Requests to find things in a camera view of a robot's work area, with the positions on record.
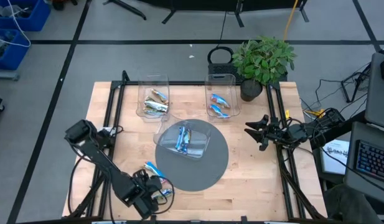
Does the person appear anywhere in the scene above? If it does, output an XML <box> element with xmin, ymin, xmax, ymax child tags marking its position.
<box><xmin>322</xmin><ymin>183</ymin><xmax>384</xmax><ymax>224</ymax></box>

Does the white paper sheet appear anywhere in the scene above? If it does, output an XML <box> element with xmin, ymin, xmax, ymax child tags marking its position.
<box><xmin>320</xmin><ymin>139</ymin><xmax>351</xmax><ymax>175</ymax></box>

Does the black partition screen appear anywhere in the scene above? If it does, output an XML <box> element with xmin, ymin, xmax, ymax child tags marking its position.
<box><xmin>103</xmin><ymin>0</ymin><xmax>310</xmax><ymax>29</ymax></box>

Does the black perforated computer case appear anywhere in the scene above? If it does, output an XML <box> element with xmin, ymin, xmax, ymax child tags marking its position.
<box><xmin>207</xmin><ymin>62</ymin><xmax>288</xmax><ymax>83</ymax></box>

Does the red white granola bar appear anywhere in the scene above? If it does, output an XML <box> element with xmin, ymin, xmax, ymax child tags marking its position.
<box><xmin>143</xmin><ymin>161</ymin><xmax>168</xmax><ymax>185</ymax></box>

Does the green potted plant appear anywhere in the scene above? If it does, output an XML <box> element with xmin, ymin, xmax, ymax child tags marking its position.
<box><xmin>231</xmin><ymin>35</ymin><xmax>297</xmax><ymax>103</ymax></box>

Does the brown blue granola bar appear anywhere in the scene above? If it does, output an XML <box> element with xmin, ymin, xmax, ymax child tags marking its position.
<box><xmin>151</xmin><ymin>88</ymin><xmax>169</xmax><ymax>105</ymax></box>

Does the black aluminium table frame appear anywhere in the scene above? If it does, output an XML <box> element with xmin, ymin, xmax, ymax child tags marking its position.
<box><xmin>62</xmin><ymin>70</ymin><xmax>328</xmax><ymax>224</ymax></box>

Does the yellow cable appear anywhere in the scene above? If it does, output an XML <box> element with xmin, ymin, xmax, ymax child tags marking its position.
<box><xmin>283</xmin><ymin>0</ymin><xmax>300</xmax><ymax>41</ymax></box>

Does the backlit black keyboard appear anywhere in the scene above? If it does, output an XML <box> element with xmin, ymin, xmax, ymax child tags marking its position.
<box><xmin>355</xmin><ymin>139</ymin><xmax>384</xmax><ymax>185</ymax></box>

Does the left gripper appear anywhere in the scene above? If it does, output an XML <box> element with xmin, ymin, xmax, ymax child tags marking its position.
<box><xmin>129</xmin><ymin>174</ymin><xmax>163</xmax><ymax>220</ymax></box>

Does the black coiled cable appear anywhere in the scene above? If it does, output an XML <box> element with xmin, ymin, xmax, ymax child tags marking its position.
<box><xmin>207</xmin><ymin>45</ymin><xmax>235</xmax><ymax>65</ymax></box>

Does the white brown granola bar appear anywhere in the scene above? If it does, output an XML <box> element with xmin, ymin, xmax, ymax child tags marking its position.
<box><xmin>144</xmin><ymin>96</ymin><xmax>169</xmax><ymax>113</ymax></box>

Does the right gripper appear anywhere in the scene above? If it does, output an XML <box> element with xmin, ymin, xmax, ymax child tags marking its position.
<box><xmin>243</xmin><ymin>114</ymin><xmax>294</xmax><ymax>152</ymax></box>

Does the clear plastic bin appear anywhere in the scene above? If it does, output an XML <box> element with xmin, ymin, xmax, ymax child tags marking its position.
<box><xmin>204</xmin><ymin>73</ymin><xmax>241</xmax><ymax>122</ymax></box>
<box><xmin>135</xmin><ymin>73</ymin><xmax>171</xmax><ymax>119</ymax></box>
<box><xmin>153</xmin><ymin>113</ymin><xmax>212</xmax><ymax>161</ymax></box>

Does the blue white green granola bar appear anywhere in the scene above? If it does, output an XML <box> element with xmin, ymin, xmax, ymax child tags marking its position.
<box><xmin>151</xmin><ymin>187</ymin><xmax>174</xmax><ymax>200</ymax></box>

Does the round grey woven placemat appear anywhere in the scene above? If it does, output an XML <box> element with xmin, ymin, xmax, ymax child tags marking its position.
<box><xmin>154</xmin><ymin>119</ymin><xmax>229</xmax><ymax>192</ymax></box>

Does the blue plastic crate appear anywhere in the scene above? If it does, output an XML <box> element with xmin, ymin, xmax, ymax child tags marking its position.
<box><xmin>0</xmin><ymin>0</ymin><xmax>52</xmax><ymax>32</ymax></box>
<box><xmin>0</xmin><ymin>28</ymin><xmax>32</xmax><ymax>71</ymax></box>

